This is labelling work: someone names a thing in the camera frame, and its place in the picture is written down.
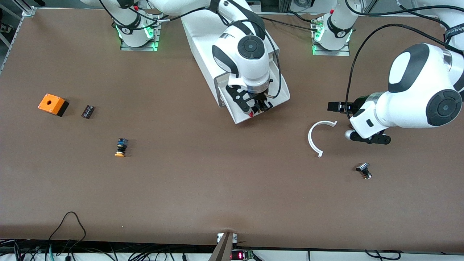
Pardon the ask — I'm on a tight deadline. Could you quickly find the white curved plastic arc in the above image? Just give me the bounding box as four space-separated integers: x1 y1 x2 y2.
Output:
308 120 338 158

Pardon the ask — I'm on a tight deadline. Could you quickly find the device with red display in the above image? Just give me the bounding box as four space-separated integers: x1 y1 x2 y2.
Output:
231 249 256 261

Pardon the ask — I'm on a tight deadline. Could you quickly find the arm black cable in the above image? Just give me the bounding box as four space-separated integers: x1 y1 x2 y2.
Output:
344 0 452 120
98 0 282 99

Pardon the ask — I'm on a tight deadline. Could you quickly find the orange push button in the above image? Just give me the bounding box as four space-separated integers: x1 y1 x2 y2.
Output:
114 138 129 158

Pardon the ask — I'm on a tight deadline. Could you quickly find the looped black cable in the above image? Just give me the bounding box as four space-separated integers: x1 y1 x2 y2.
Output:
48 211 87 251

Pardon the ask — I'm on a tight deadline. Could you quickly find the orange box with black base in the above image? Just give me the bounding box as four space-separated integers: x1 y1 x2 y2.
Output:
38 94 69 117

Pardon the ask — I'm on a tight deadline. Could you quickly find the black capped switch component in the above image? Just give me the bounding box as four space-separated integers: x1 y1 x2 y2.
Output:
356 163 373 180

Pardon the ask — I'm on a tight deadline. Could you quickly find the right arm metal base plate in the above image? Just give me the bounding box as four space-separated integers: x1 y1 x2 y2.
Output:
120 9 162 51

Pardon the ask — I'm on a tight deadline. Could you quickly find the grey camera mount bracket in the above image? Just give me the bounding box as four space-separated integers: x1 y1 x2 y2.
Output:
208 232 238 261

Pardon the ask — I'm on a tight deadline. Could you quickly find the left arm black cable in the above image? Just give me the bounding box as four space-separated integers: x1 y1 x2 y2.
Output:
344 0 452 120

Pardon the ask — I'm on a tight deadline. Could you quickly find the white drawer cabinet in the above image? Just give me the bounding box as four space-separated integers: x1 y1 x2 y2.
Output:
181 14 281 108

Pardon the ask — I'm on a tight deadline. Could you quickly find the black cable behind cabinet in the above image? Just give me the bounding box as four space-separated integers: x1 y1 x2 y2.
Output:
261 16 320 32

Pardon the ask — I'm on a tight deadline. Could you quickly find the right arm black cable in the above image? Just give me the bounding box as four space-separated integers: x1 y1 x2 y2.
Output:
98 0 282 99

